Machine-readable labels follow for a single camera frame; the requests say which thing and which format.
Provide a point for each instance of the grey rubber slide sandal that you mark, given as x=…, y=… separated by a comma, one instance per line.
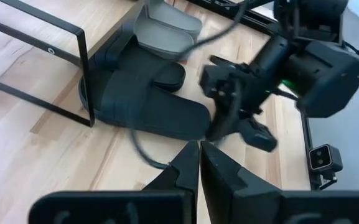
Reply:
x=179, y=18
x=163, y=40

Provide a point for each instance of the small table-level camera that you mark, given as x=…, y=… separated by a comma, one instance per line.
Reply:
x=322, y=157

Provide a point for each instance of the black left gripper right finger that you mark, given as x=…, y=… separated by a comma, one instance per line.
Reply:
x=244, y=205

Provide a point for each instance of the wooden shelf with black frame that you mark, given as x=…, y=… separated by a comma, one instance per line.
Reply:
x=98, y=15

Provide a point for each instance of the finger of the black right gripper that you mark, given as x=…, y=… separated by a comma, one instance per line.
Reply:
x=221, y=121
x=235, y=119

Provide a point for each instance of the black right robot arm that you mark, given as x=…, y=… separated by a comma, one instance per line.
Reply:
x=328, y=74

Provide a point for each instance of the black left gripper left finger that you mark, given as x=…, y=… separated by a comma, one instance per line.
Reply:
x=166, y=207

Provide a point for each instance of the black rubber slide sandal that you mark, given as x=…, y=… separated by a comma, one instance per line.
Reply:
x=170, y=77
x=166, y=115

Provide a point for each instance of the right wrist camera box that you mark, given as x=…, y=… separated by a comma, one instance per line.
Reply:
x=213, y=81

